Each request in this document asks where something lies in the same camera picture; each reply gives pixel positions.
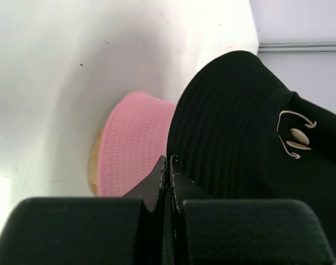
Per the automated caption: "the right aluminium frame post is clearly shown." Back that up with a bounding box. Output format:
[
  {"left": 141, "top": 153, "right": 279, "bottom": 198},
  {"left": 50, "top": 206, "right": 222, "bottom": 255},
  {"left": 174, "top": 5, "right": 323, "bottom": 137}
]
[{"left": 258, "top": 41, "right": 336, "bottom": 53}]

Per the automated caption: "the black hat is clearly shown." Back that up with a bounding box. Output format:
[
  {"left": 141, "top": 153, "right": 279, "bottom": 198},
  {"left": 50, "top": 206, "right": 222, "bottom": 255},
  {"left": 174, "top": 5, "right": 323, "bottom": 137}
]
[{"left": 166, "top": 51, "right": 336, "bottom": 256}]

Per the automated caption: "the pink bucket hat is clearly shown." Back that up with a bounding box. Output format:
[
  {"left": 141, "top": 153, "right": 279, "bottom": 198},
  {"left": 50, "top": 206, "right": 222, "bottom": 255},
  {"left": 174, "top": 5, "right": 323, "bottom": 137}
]
[{"left": 97, "top": 91, "right": 176, "bottom": 197}]

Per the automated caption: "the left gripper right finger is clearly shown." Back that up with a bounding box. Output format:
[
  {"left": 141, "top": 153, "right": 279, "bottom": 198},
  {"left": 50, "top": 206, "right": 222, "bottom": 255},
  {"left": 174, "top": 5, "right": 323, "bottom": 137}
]
[{"left": 169, "top": 156, "right": 336, "bottom": 264}]

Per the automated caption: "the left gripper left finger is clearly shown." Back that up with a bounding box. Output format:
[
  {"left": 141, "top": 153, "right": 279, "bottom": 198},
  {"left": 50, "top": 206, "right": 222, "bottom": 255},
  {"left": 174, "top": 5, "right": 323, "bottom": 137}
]
[{"left": 3, "top": 157, "right": 166, "bottom": 264}]

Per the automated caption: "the wooden hat stand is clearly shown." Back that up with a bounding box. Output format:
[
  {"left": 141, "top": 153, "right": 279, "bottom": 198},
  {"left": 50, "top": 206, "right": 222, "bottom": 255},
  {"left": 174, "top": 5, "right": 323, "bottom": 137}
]
[{"left": 87, "top": 131, "right": 102, "bottom": 195}]

